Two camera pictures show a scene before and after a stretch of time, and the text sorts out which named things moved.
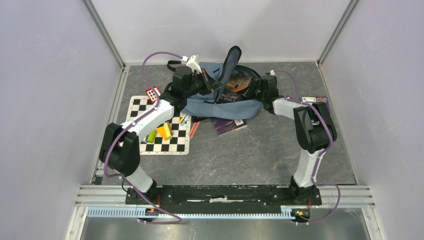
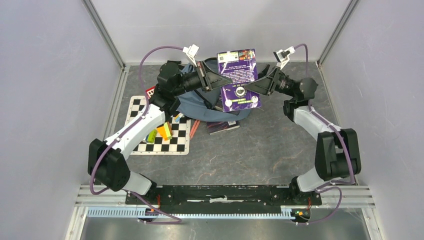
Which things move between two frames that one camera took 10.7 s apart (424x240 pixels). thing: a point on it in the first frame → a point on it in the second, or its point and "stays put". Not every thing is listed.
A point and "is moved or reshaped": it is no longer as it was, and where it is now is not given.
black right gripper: (258, 84) → (266, 85)
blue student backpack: (213, 105) is moved or reshaped
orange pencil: (192, 129) stays put
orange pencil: (197, 125) stays put
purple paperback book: (315, 99) → (239, 66)
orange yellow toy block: (165, 131) stays put
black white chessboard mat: (178, 144) stays put
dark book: (223, 126) is moved or reshaped
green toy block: (151, 137) stays put
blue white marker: (184, 121) → (178, 117)
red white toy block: (151, 95) stays put
